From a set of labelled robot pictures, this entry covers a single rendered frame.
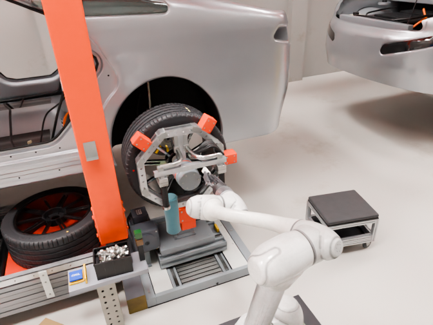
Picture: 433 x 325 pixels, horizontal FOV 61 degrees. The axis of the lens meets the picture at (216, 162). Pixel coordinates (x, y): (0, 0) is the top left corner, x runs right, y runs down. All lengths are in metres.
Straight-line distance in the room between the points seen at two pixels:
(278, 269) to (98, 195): 1.23
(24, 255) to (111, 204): 0.73
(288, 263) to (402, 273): 1.86
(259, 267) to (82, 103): 1.18
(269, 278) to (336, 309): 1.47
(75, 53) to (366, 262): 2.35
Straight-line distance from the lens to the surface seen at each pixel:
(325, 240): 1.26
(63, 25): 1.82
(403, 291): 2.85
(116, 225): 2.24
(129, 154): 2.23
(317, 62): 7.29
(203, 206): 1.61
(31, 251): 2.58
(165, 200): 2.06
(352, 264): 2.93
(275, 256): 1.18
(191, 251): 2.68
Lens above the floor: 1.96
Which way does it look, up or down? 29 degrees down
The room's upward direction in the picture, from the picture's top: 2 degrees counter-clockwise
